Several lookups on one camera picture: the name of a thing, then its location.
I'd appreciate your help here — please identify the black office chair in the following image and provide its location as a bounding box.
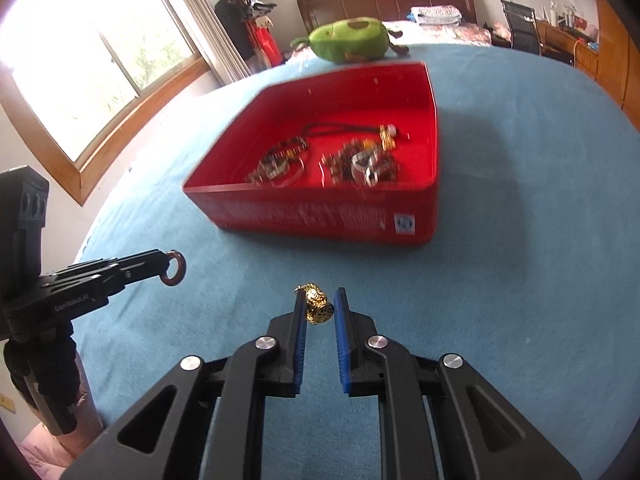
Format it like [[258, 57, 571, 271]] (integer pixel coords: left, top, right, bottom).
[[501, 0, 544, 56]]

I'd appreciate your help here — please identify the wooden wardrobe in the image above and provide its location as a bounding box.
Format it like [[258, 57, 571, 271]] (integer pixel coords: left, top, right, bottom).
[[594, 0, 640, 131]]

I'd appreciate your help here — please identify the dark metal bracelet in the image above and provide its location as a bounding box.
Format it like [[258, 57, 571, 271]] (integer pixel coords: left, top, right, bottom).
[[246, 157, 288, 184]]

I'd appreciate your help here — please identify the wooden desk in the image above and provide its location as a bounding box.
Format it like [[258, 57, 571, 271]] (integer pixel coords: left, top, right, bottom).
[[537, 20, 601, 80]]

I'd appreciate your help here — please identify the multicoloured bead bracelet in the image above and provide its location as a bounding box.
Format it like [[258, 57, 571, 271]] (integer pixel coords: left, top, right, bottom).
[[322, 141, 401, 187]]

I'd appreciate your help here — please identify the pink floral bedding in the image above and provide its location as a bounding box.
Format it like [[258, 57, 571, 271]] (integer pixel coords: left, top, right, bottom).
[[387, 20, 493, 47]]

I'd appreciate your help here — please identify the wooden bead bracelet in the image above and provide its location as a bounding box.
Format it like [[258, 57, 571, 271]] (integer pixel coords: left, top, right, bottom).
[[260, 137, 308, 166]]

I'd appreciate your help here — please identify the folded patterned blanket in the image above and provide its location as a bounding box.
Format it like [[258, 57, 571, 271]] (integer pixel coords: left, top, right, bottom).
[[410, 5, 463, 27]]

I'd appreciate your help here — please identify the red bag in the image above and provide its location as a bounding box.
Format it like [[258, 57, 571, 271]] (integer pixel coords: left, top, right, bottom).
[[247, 22, 283, 68]]

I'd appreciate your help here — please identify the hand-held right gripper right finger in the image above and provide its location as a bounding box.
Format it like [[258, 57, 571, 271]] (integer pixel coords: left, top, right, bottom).
[[334, 287, 583, 480]]

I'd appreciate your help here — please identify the coat rack with dark clothes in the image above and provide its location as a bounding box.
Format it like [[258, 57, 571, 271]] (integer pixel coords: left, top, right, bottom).
[[215, 0, 277, 68]]

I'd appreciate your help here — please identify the wooden framed window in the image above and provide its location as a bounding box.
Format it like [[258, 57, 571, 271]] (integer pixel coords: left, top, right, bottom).
[[0, 0, 211, 206]]

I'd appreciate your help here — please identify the silver bangle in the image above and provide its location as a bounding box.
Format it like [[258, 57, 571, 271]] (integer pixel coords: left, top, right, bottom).
[[267, 157, 307, 187]]

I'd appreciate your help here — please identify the gold bead charm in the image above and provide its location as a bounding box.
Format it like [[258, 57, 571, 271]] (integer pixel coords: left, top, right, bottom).
[[292, 284, 335, 326]]

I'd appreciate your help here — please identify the pink bed sheet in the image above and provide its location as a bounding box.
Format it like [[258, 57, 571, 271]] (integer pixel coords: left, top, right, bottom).
[[15, 410, 106, 480]]

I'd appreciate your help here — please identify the person's left hand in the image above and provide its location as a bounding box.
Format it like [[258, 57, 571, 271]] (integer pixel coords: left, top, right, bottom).
[[4, 321, 85, 437]]

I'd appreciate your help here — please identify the brown wooden ring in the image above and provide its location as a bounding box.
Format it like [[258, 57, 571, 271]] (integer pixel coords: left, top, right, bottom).
[[160, 251, 187, 287]]

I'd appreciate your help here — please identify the black cord necklace gold pendant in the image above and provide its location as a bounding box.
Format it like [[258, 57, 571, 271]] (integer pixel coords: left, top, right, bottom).
[[300, 122, 401, 151]]

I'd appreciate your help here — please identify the red tin box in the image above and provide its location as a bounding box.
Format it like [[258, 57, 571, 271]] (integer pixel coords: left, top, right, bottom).
[[182, 60, 442, 248]]

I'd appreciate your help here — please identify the beige striped curtain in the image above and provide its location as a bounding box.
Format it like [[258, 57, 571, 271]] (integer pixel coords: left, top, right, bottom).
[[160, 0, 256, 86]]

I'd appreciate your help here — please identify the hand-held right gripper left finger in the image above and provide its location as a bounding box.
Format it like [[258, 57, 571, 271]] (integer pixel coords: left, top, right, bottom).
[[60, 290, 308, 480]]

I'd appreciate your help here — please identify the green plush toy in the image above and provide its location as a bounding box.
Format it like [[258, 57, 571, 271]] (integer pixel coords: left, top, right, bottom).
[[290, 18, 411, 64]]

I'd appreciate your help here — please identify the dark wooden headboard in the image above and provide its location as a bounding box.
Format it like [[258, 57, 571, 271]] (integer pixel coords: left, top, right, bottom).
[[297, 0, 477, 41]]

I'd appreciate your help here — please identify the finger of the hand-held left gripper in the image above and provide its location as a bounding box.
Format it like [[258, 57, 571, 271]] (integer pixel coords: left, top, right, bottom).
[[42, 249, 171, 295]]

